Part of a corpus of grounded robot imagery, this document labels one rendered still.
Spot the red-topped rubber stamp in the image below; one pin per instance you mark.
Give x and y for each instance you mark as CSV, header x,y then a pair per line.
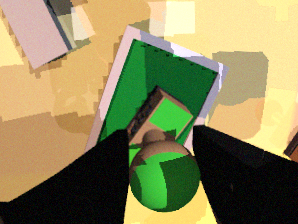
x,y
292,150

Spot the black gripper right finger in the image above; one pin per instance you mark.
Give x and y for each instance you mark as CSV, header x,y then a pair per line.
x,y
245,184

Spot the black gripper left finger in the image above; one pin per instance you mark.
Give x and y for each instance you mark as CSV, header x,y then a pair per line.
x,y
92,190

